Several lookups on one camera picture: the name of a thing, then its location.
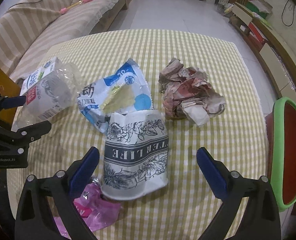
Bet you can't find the blue white snack wrapper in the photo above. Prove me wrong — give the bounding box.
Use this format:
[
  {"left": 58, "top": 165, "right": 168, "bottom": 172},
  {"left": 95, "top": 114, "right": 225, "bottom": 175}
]
[{"left": 76, "top": 58, "right": 153, "bottom": 133}]

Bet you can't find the wooden TV cabinet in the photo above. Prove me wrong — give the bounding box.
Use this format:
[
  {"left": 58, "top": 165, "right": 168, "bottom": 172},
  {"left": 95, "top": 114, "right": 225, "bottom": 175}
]
[{"left": 229, "top": 3, "right": 296, "bottom": 103}]

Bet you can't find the beige striped sofa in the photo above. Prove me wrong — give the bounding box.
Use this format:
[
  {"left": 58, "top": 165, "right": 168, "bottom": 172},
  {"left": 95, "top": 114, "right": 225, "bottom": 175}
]
[{"left": 0, "top": 0, "right": 128, "bottom": 82}]

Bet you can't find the red bin green rim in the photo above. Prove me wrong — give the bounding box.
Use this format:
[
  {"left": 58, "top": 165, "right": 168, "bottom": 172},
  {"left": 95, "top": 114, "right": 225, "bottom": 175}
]
[{"left": 265, "top": 97, "right": 296, "bottom": 212}]

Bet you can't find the pink plastic bag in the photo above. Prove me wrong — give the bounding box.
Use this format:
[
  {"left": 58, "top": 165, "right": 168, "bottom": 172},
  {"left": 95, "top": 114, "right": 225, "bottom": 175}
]
[{"left": 53, "top": 175, "right": 123, "bottom": 239}]

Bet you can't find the wooden chair back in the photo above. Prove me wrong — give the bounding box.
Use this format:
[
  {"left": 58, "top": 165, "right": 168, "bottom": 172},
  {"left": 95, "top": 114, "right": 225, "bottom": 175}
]
[{"left": 0, "top": 69, "right": 21, "bottom": 130}]

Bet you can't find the floral white paper cup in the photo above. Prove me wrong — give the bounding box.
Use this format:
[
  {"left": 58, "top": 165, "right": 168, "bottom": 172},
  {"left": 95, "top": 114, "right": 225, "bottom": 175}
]
[{"left": 101, "top": 109, "right": 169, "bottom": 201}]

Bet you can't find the white blue milk carton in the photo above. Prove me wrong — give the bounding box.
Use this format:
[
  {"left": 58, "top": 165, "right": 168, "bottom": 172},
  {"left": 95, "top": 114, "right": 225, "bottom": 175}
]
[{"left": 20, "top": 56, "right": 62, "bottom": 96}]

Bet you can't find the yellow checkered tablecloth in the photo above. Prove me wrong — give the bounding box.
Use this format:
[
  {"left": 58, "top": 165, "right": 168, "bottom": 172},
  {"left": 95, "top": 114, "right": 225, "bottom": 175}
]
[{"left": 6, "top": 28, "right": 270, "bottom": 240}]

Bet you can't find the clear plastic bottle red label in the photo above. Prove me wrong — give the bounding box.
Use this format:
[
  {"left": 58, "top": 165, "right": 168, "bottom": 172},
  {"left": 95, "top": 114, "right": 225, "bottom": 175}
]
[{"left": 11, "top": 62, "right": 82, "bottom": 131}]

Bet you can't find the brown white paper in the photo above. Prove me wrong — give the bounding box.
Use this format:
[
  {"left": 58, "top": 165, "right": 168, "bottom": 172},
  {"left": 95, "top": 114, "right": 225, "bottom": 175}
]
[{"left": 158, "top": 57, "right": 226, "bottom": 126}]

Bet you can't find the pink toy wand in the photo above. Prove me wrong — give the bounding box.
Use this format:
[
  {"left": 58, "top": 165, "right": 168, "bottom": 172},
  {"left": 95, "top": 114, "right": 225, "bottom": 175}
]
[{"left": 60, "top": 0, "right": 93, "bottom": 15}]

